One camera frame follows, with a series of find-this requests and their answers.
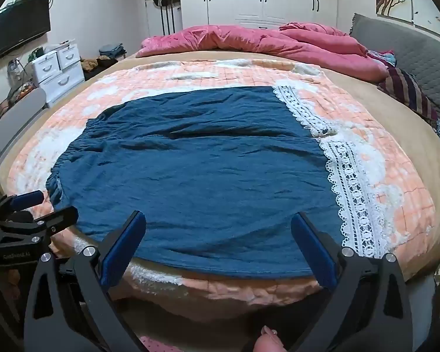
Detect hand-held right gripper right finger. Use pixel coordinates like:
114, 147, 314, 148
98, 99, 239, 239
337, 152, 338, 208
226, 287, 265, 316
290, 212, 415, 352

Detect person's foot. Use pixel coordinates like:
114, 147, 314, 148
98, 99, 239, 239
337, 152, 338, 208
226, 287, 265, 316
255, 326, 285, 352

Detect white drawer chest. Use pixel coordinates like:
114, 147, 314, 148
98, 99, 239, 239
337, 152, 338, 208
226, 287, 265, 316
31, 44, 86, 103

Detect black wall television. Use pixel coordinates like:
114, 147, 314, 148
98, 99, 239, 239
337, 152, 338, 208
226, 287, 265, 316
0, 0, 52, 63

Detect grey bed footboard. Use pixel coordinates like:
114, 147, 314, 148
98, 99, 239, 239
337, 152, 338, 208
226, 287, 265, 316
0, 88, 46, 187

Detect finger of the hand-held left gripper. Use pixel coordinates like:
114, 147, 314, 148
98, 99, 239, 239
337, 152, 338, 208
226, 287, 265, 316
0, 190, 45, 224
31, 206, 79, 236

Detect blue pants with lace trim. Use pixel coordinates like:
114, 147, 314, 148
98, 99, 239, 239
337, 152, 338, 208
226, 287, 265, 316
46, 85, 389, 279

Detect striped pillow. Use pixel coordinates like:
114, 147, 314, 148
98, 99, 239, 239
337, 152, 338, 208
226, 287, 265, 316
378, 66, 439, 127

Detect grey quilted headboard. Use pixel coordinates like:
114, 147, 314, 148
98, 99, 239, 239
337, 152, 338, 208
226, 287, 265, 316
350, 13, 440, 136

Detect hanging black straps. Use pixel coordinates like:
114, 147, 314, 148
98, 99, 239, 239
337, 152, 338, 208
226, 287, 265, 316
160, 5, 175, 36

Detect bed with tan sheet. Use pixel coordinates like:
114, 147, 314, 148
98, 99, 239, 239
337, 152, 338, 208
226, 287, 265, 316
0, 49, 440, 283

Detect folded blue clothes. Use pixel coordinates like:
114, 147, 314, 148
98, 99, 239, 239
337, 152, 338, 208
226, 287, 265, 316
99, 44, 127, 60

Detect orange and white fleece blanket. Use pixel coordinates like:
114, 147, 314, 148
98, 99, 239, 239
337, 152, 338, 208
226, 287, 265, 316
7, 59, 439, 309

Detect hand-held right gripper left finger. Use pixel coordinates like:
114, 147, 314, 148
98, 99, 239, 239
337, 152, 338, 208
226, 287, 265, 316
24, 211, 147, 352

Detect pink duvet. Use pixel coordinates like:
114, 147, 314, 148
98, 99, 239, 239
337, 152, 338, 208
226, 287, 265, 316
136, 22, 397, 81

